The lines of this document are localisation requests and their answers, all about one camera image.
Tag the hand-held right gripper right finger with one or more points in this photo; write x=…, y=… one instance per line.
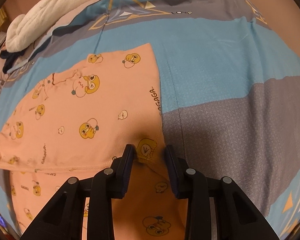
x=169, y=158

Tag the white fluffy blanket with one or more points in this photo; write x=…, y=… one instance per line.
x=42, y=17

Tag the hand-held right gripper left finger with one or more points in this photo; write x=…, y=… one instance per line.
x=129, y=158

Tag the blue grey patterned duvet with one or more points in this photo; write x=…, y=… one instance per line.
x=215, y=67

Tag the pink duck print garment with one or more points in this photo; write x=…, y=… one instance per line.
x=72, y=110

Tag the dark navy cloth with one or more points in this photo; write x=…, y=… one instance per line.
x=11, y=58

